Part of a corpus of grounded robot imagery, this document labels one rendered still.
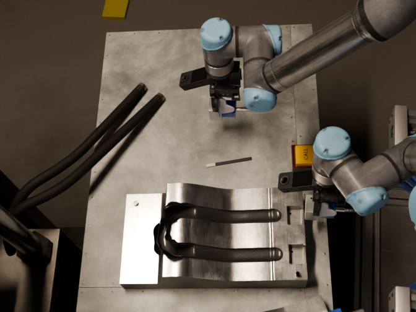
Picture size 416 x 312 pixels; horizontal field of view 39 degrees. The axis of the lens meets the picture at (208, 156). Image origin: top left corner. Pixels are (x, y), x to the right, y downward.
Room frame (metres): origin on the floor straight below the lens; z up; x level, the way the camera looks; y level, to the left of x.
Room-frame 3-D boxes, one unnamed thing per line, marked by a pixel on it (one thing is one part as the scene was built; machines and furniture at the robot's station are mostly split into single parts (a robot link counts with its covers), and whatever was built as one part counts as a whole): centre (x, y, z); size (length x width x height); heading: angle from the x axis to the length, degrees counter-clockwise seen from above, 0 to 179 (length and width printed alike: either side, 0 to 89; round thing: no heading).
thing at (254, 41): (0.83, -0.17, 1.25); 0.11 x 0.11 x 0.08; 79
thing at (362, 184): (0.44, -0.31, 1.25); 0.11 x 0.11 x 0.08; 19
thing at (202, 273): (0.52, 0.03, 0.87); 0.50 x 0.26 x 0.14; 79
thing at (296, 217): (0.52, -0.20, 0.87); 0.05 x 0.05 x 0.04; 79
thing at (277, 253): (0.51, 0.02, 0.92); 0.35 x 0.16 x 0.09; 79
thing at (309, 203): (0.51, -0.29, 0.93); 0.13 x 0.05 x 0.05; 73
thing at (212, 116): (0.86, -0.10, 0.93); 0.13 x 0.05 x 0.05; 74
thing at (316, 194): (0.52, -0.27, 1.09); 0.09 x 0.08 x 0.12; 73
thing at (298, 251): (0.42, -0.18, 0.87); 0.05 x 0.05 x 0.04; 79
